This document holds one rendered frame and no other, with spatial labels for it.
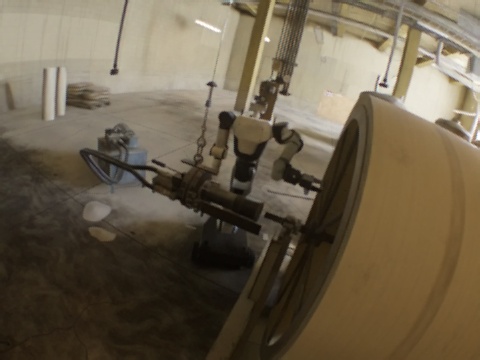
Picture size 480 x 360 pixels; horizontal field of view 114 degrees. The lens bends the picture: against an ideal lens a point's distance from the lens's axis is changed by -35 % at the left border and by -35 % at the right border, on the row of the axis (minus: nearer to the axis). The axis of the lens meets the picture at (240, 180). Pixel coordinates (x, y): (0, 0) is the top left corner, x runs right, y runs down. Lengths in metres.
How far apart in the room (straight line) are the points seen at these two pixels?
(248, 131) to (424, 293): 1.42
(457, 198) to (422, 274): 0.28
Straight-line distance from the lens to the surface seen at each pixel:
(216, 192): 1.49
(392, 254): 0.70
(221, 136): 1.82
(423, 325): 0.85
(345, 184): 2.17
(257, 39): 10.37
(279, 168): 1.26
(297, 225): 1.42
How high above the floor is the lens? 1.69
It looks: 25 degrees down
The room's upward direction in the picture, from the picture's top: 14 degrees clockwise
